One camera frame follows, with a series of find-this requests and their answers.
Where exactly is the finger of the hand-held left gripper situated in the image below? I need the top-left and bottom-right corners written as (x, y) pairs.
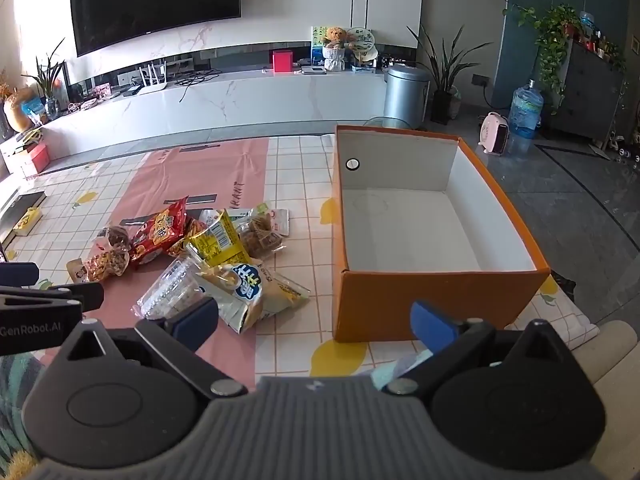
top-left (0, 262), bottom-right (40, 289)
top-left (0, 282), bottom-right (105, 312)

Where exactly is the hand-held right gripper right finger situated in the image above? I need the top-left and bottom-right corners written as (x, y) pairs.
top-left (383, 300), bottom-right (587, 396)

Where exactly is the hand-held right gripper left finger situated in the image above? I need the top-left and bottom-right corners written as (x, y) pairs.
top-left (55, 297), bottom-right (250, 399)

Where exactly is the orange cardboard box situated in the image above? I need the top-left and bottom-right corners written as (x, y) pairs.
top-left (332, 125), bottom-right (551, 344)

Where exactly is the clear bag of nuts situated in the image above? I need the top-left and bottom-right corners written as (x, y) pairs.
top-left (82, 226), bottom-right (134, 284)

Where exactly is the white and blue snack bag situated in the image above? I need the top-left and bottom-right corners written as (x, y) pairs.
top-left (197, 259), bottom-right (311, 335)

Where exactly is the yellow snack packet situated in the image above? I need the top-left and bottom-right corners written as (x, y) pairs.
top-left (184, 208), bottom-right (251, 269)

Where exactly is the red snack bag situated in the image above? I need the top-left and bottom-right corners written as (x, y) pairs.
top-left (128, 195), bottom-right (190, 266)

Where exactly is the brown pastry packet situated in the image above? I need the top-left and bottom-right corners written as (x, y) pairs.
top-left (238, 202), bottom-right (287, 261)

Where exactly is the small tan snack packet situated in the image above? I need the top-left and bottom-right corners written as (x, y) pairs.
top-left (66, 258), bottom-right (90, 284)

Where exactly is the flat yellow box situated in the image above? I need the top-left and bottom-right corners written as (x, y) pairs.
top-left (12, 205), bottom-right (44, 237)

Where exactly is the teal patterned cloth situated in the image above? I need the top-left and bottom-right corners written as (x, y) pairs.
top-left (0, 352), bottom-right (51, 480)

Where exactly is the red storage box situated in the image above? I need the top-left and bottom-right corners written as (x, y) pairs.
top-left (2, 142), bottom-right (51, 179)

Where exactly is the flat white snack packet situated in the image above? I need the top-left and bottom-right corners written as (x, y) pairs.
top-left (267, 207), bottom-right (291, 237)

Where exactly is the black plastic bag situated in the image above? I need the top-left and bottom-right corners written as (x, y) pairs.
top-left (547, 269), bottom-right (579, 307)

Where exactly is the orange round vase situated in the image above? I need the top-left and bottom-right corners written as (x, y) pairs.
top-left (2, 87), bottom-right (36, 134)

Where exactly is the slim potted plant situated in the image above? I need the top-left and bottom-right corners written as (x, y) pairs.
top-left (22, 37), bottom-right (69, 122)

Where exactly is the pink space heater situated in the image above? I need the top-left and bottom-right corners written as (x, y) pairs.
top-left (477, 111), bottom-right (510, 155)

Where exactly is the round glass side table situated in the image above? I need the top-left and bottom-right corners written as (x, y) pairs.
top-left (362, 115), bottom-right (426, 131)

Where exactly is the white router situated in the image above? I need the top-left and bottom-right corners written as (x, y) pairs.
top-left (137, 59), bottom-right (169, 96)

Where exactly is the silver trash can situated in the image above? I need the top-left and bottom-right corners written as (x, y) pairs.
top-left (383, 64), bottom-right (431, 129)

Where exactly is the white marble television console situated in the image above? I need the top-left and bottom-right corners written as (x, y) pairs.
top-left (0, 67), bottom-right (387, 162)

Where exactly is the blue water jug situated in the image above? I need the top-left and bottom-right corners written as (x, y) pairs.
top-left (507, 80), bottom-right (545, 140)

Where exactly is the tall leafy potted plant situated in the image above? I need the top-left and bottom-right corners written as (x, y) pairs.
top-left (407, 24), bottom-right (482, 126)

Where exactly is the grey dresser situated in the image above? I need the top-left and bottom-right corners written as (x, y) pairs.
top-left (552, 39), bottom-right (629, 142)

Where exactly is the round paper fan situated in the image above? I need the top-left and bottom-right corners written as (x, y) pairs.
top-left (345, 27), bottom-right (381, 62)

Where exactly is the teddy bear bouquet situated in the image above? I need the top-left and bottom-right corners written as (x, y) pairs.
top-left (322, 26), bottom-right (349, 72)

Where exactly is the trailing vine plant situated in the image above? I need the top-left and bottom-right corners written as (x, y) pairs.
top-left (504, 4), bottom-right (584, 112)

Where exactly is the black wall television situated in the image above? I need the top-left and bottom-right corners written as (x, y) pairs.
top-left (69, 0), bottom-right (242, 58)

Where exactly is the white wall cabinet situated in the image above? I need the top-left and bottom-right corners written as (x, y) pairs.
top-left (349, 0), bottom-right (426, 52)

